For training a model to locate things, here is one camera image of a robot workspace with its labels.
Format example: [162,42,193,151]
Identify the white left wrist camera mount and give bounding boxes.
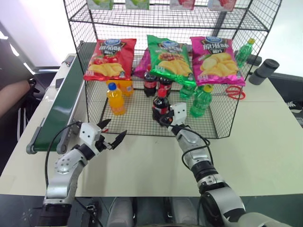
[79,122,103,156]

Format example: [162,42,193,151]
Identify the small grey control box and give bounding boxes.
[62,55,76,67]

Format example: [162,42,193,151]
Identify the orange soda bottle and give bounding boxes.
[106,79,134,97]
[106,82,125,116]

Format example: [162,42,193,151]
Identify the red potato chips bag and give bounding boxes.
[83,38,137,82]

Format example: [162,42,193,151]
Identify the green drink carton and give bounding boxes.
[86,0,114,10]
[125,0,150,10]

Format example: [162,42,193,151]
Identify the black fabric object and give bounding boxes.
[269,72,303,130]

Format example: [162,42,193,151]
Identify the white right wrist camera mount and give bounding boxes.
[169,102,187,125]

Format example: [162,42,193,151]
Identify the black wire grid rack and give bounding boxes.
[62,0,284,139]

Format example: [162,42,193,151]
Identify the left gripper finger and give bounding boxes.
[111,130,128,150]
[96,119,112,133]

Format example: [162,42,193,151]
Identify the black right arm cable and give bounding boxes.
[181,124,215,171]

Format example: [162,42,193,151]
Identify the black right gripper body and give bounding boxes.
[163,108,176,126]

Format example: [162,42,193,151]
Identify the green soda bottle yellow cap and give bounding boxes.
[235,38,256,69]
[189,84,214,118]
[179,84,197,100]

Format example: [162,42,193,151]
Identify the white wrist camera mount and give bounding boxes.
[169,102,187,125]
[79,122,103,156]

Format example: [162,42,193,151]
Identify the green conveyor belt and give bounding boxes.
[26,41,87,155]

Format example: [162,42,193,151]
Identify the pink potato chips bag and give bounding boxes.
[190,35,247,87]

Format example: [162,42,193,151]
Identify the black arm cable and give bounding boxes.
[181,124,215,171]
[44,121,82,197]

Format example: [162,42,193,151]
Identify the dark rounded shape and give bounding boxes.
[107,197,134,227]

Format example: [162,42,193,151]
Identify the cola bottle red cap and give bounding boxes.
[152,88,170,124]
[158,77,173,97]
[143,65,159,97]

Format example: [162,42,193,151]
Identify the grey cylindrical roller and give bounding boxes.
[248,59,280,86]

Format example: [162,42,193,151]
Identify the green potato chips bag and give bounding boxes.
[146,35,197,87]

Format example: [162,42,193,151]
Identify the black white striped trousers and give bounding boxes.
[0,78,47,175]

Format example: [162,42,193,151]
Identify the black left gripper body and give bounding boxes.
[94,134,113,153]

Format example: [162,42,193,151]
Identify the red handled scissors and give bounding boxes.
[212,85,247,100]

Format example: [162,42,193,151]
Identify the magenta snack bag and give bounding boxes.
[132,48,152,79]

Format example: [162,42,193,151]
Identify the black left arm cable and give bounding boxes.
[44,121,82,197]

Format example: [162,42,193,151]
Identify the red drink carton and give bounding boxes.
[207,0,237,12]
[169,0,196,11]

